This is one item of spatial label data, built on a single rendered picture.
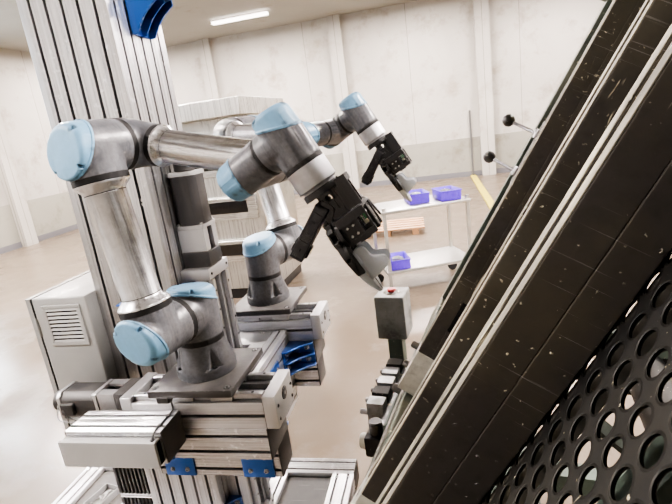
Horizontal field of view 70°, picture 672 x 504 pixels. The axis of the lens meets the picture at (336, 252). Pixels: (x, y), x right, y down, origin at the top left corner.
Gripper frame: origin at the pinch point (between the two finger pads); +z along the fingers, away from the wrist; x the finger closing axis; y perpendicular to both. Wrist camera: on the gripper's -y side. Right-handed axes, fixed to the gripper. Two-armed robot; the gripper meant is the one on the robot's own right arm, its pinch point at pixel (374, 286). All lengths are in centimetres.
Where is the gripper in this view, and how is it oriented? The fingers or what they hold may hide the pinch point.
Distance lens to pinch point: 87.1
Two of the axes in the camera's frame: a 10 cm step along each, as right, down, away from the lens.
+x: 1.9, -2.8, 9.4
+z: 5.7, 8.1, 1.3
